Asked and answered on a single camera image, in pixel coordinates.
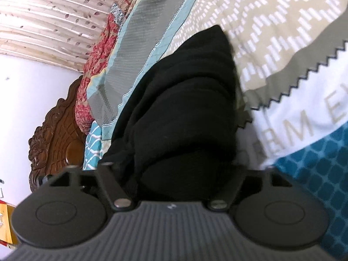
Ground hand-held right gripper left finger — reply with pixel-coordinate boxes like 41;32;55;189
41;162;136;211

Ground red and teal patchwork quilt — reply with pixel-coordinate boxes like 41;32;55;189
74;0;210;171

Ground yellow box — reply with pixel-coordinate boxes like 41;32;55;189
0;199;17;248

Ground floral pleated curtain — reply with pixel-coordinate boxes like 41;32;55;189
0;0;138;74

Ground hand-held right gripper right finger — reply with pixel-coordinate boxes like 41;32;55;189
208;165;289;212

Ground carved wooden headboard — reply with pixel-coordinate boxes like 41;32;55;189
28;75;95;192

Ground beige white teal printed blanket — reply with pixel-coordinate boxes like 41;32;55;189
162;0;348;261

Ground black pants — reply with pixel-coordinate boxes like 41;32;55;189
102;24;253;202

